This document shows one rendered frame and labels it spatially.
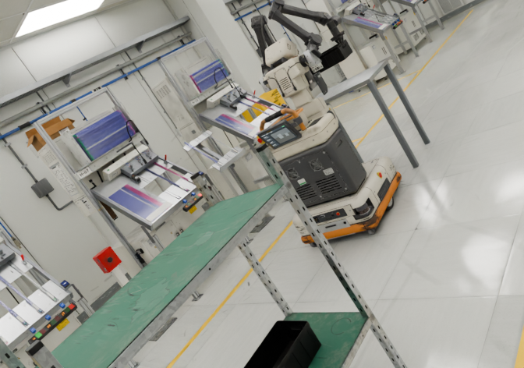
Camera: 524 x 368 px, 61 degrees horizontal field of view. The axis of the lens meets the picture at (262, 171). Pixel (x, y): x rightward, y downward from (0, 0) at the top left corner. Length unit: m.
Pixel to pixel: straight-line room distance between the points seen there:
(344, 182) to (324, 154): 0.23
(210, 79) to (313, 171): 2.35
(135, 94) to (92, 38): 0.87
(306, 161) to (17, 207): 3.40
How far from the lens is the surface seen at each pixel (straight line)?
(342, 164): 2.92
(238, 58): 6.90
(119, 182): 4.11
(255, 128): 4.64
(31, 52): 6.01
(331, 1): 7.72
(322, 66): 3.52
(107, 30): 6.54
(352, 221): 3.01
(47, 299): 3.42
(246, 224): 1.38
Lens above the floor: 1.34
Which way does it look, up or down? 12 degrees down
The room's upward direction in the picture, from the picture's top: 33 degrees counter-clockwise
